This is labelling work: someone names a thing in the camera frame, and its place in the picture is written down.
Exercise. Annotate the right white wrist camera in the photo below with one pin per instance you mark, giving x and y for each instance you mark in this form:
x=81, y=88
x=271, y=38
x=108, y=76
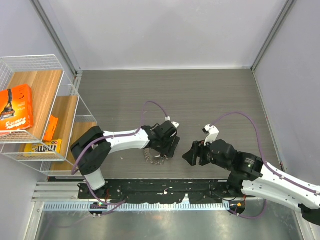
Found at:
x=211, y=132

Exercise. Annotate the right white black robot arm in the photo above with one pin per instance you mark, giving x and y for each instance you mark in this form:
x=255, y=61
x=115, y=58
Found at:
x=250, y=176

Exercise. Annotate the yellow candy bag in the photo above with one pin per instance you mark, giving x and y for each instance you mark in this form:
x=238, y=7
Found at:
x=42, y=149

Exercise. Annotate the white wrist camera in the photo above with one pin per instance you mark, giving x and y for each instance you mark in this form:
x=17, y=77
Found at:
x=211, y=132
x=174, y=123

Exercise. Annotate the orange product box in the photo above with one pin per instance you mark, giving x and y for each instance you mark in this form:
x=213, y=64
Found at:
x=16, y=108

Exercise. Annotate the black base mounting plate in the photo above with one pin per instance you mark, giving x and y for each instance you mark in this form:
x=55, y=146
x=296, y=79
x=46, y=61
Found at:
x=165, y=191

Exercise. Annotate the white slotted cable duct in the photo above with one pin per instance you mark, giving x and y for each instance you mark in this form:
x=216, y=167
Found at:
x=82, y=206

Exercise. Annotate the white wire shelf rack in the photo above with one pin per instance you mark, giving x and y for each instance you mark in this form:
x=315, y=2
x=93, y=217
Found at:
x=53, y=93

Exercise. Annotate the metal disc with key rings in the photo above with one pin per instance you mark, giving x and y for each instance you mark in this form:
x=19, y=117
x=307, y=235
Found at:
x=153, y=157

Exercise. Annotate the small orange packet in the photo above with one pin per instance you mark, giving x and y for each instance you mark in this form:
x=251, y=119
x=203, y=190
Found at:
x=51, y=128

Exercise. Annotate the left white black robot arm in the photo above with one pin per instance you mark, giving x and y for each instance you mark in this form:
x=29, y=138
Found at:
x=92, y=148

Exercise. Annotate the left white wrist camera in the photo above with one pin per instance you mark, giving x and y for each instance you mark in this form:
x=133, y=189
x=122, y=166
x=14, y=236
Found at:
x=174, y=123

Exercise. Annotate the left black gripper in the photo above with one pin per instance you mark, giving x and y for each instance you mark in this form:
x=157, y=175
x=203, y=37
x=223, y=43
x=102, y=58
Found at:
x=170, y=150

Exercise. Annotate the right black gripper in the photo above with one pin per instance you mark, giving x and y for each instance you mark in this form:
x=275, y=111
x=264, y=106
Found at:
x=191, y=155

